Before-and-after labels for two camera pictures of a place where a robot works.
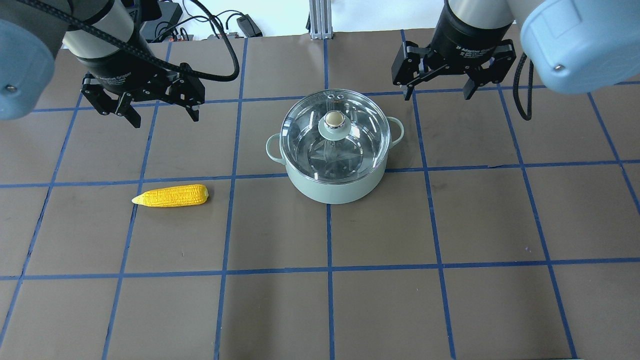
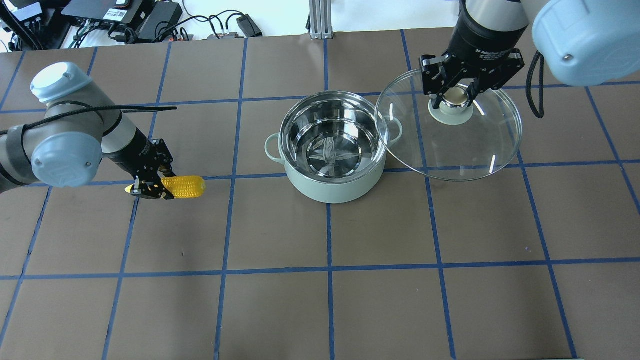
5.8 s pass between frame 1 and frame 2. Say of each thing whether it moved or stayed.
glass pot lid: moved
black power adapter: stayed
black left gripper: moved
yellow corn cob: moved
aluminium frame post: stayed
